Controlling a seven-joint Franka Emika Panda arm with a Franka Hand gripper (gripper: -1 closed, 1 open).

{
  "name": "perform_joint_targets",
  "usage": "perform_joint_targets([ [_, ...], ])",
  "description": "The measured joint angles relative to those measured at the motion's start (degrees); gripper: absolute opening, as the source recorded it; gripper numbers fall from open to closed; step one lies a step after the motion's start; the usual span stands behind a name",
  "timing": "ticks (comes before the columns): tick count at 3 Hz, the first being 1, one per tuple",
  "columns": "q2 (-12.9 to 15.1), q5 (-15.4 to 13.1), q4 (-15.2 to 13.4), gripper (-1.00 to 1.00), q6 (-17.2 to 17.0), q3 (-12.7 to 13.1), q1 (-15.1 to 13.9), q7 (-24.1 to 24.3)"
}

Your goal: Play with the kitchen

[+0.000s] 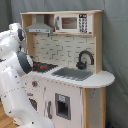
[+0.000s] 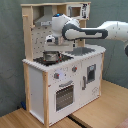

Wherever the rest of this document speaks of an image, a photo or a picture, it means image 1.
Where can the wooden toy kitchen unit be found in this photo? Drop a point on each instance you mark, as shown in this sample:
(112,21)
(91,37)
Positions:
(87,97)

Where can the black toy faucet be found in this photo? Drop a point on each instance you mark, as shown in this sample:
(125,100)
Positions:
(82,65)

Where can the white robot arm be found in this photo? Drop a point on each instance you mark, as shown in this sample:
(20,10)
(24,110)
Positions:
(13,65)

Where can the white toy microwave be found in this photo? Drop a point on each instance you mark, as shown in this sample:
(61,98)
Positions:
(73,23)

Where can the right red stove knob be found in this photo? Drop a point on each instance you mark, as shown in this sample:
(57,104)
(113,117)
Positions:
(34,83)

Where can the grey toy sink basin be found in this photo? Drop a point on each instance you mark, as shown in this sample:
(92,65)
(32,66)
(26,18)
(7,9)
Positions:
(73,74)

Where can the toy oven door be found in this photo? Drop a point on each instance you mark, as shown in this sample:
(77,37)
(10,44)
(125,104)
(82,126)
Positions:
(33,103)

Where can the grey toy ice dispenser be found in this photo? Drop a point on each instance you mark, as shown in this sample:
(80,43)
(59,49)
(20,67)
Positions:
(62,104)

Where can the grey cabinet door handle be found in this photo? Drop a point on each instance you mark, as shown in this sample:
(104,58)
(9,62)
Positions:
(49,110)

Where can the black toy stovetop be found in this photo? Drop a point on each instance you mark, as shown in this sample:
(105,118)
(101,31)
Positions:
(43,67)

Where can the grey toy range hood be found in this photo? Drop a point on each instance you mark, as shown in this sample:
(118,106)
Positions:
(40,26)

